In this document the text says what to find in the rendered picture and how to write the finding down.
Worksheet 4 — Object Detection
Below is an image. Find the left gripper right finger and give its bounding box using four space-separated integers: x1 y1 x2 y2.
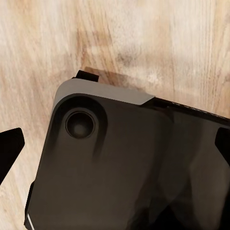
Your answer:
215 127 230 166

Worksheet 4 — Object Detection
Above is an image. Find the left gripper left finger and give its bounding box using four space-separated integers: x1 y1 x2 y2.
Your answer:
0 127 25 185

